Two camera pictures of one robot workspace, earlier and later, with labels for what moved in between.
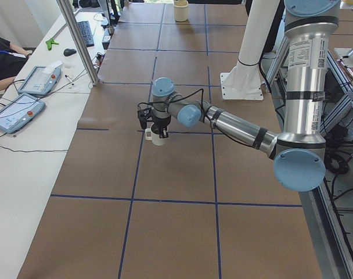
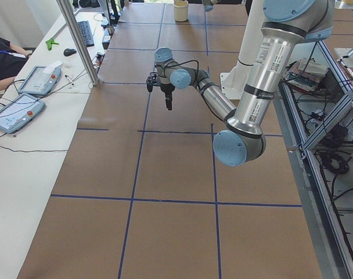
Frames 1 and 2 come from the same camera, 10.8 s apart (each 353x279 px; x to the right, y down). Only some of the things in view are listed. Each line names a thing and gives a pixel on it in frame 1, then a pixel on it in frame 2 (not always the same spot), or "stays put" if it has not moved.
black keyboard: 86,31 stays put
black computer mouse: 69,52 stays put
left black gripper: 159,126 to 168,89
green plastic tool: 49,43 stays put
